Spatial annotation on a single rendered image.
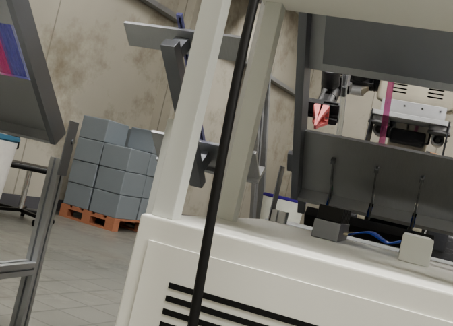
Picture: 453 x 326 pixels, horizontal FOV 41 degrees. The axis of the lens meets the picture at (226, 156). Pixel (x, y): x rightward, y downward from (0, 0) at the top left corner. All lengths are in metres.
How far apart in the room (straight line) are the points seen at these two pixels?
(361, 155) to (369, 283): 0.88
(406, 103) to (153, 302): 1.61
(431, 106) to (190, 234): 1.58
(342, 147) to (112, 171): 4.51
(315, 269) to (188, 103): 0.26
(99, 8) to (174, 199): 6.02
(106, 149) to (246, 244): 5.30
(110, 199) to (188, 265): 5.16
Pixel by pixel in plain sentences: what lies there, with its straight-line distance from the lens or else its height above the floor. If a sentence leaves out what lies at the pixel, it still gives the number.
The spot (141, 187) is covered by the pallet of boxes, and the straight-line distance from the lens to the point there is 6.06.
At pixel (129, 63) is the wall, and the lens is 7.16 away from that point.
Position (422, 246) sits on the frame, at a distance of 1.06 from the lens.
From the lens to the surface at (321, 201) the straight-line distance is 1.65.
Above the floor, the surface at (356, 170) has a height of 0.79.
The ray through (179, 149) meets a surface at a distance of 0.78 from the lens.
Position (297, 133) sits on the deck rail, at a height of 0.84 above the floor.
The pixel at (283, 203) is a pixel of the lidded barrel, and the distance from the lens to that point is 7.49.
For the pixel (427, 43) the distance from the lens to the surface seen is 1.34.
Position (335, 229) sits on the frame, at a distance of 1.15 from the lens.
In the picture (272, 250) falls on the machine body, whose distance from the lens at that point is 0.73.
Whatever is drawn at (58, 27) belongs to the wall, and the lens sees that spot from 6.34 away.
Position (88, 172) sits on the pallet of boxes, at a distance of 6.12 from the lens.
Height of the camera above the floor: 0.68
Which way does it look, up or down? 2 degrees up
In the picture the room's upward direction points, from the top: 13 degrees clockwise
